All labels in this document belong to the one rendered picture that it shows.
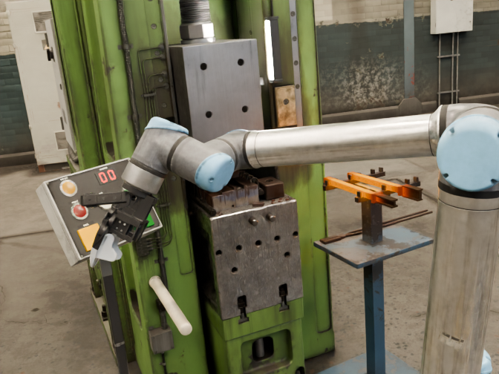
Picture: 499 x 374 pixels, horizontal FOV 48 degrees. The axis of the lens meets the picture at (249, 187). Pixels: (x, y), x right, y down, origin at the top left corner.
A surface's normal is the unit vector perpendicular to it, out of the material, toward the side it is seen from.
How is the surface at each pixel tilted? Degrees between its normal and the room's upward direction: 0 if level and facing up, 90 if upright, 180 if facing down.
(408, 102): 90
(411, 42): 90
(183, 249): 90
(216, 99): 90
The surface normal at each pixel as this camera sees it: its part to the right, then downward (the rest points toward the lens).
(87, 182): 0.60, -0.37
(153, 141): -0.30, -0.14
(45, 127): 0.18, 0.26
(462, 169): -0.46, 0.16
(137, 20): 0.40, 0.22
